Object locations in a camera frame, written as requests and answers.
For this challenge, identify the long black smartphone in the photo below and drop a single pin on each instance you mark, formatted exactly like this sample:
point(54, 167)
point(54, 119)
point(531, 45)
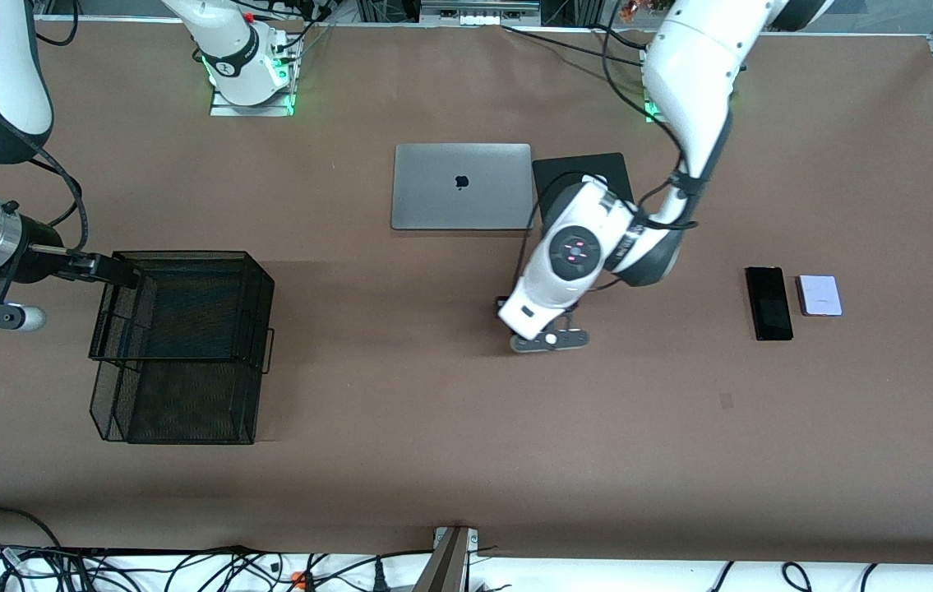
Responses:
point(770, 304)

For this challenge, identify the grey metal camera bracket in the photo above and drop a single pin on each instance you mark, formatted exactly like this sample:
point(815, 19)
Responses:
point(445, 567)

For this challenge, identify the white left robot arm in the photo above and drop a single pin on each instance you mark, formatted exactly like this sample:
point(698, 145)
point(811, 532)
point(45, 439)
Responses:
point(696, 66)

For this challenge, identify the silver power strip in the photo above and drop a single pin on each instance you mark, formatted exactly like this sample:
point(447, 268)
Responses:
point(478, 18)

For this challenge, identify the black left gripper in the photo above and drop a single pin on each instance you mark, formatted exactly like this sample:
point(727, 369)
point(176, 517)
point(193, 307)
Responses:
point(501, 298)

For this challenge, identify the silver closed laptop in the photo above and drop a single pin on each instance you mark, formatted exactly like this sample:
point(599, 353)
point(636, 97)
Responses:
point(433, 197)

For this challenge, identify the black mesh two-tier tray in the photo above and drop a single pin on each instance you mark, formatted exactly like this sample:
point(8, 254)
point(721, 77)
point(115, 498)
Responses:
point(187, 395)

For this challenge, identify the black mouse pad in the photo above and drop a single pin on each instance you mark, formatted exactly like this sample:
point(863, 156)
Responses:
point(598, 162)

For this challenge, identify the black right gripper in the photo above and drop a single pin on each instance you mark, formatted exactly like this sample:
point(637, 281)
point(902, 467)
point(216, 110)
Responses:
point(37, 262)

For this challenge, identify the small orange object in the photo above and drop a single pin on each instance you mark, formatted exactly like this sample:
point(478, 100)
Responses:
point(628, 10)

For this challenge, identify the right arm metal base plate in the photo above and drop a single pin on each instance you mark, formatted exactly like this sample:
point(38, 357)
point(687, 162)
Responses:
point(224, 109)

